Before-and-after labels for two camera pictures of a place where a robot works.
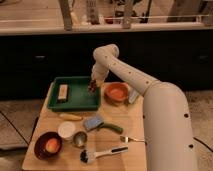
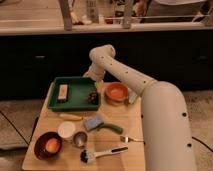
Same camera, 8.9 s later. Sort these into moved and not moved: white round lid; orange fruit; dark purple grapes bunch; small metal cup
Moved: dark purple grapes bunch
Not moved: orange fruit; white round lid; small metal cup
